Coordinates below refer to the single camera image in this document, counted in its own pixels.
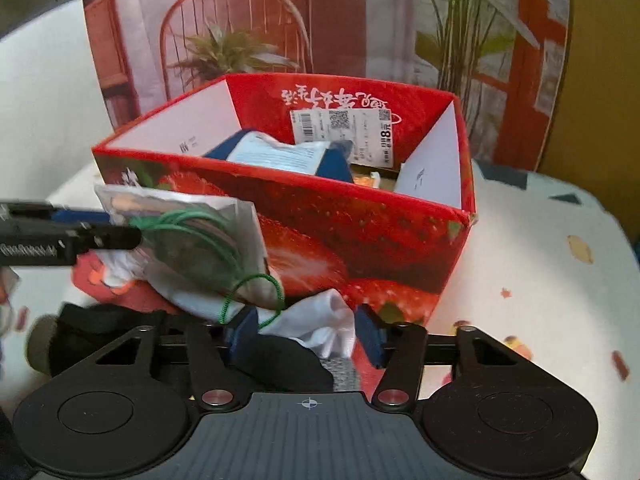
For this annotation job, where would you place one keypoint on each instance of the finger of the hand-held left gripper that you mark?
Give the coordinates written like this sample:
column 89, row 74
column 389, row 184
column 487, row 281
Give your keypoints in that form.
column 115, row 237

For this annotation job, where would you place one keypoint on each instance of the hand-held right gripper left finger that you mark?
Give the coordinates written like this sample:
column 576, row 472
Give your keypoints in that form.
column 244, row 335

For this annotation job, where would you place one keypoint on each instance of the black cloth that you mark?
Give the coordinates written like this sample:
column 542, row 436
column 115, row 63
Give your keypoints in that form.
column 285, row 365

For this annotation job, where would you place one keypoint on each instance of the blue packet with pale label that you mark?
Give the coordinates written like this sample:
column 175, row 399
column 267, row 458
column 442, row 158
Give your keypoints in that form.
column 280, row 157

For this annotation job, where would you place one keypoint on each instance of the white cartoon print table mat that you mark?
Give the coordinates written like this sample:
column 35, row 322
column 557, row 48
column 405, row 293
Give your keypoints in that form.
column 525, row 270

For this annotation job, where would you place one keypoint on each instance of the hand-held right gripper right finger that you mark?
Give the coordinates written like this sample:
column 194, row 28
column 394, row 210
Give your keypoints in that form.
column 371, row 336

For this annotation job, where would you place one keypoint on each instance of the red strawberry print cardboard box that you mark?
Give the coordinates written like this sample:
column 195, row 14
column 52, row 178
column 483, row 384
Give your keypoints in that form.
column 325, row 230

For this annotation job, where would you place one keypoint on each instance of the printed room scene wall poster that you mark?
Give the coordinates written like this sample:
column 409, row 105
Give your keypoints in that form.
column 380, row 20

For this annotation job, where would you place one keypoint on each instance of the clear plastic bag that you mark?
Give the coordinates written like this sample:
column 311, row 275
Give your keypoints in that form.
column 232, row 225

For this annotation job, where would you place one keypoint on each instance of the white cloth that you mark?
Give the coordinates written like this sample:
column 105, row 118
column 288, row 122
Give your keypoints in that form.
column 320, row 317

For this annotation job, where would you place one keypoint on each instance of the small yellow patterned item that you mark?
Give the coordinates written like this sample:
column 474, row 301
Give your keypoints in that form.
column 369, row 178

